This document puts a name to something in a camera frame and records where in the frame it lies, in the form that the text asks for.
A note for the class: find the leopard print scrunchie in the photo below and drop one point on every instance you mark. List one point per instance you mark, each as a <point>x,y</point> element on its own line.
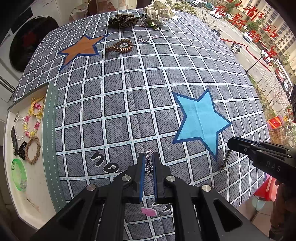
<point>120,21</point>

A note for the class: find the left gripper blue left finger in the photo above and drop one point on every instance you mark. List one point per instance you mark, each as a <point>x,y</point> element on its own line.
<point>140,173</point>

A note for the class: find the cream polka dot scrunchie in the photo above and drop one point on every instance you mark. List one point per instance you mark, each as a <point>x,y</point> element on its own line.
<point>159,12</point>

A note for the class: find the green leaf hair clip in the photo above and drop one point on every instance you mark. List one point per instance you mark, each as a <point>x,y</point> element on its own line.
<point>151,24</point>

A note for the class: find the grey checked tablecloth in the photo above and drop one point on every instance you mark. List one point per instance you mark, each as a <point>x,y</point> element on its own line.
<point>182,96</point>

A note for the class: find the silver rhinestone brooch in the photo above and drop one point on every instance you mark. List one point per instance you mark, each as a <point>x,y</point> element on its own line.
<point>149,162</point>

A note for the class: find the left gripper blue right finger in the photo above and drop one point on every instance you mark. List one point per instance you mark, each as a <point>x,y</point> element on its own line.
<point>157,174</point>

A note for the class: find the black hair claw clip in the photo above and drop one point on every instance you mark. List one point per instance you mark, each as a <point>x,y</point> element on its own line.
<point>14,141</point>

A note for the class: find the white washing machine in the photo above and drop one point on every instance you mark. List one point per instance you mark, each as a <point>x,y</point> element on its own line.
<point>23,38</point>

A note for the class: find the pink small hair clip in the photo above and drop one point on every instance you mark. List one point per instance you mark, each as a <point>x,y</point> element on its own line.
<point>150,212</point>

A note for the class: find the white jewelry tray box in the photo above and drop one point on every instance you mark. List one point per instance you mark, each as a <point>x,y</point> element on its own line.
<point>33,117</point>

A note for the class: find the silver spiked hair clip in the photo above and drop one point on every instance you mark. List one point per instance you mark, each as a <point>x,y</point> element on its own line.
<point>225,160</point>

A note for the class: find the green translucent bangle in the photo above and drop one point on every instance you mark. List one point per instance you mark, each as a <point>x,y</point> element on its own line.
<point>19,175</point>

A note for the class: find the small black hair clip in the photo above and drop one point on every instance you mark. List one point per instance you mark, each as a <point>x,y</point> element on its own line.
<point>21,151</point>

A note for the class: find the beige bobby pins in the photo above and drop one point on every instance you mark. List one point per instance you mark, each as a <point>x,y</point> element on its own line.
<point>35,206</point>

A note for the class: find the red plastic container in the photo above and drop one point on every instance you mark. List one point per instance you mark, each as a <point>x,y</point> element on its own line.
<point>268,190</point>

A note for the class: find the small silver charm clip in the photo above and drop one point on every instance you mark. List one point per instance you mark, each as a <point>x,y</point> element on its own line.
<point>144,40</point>

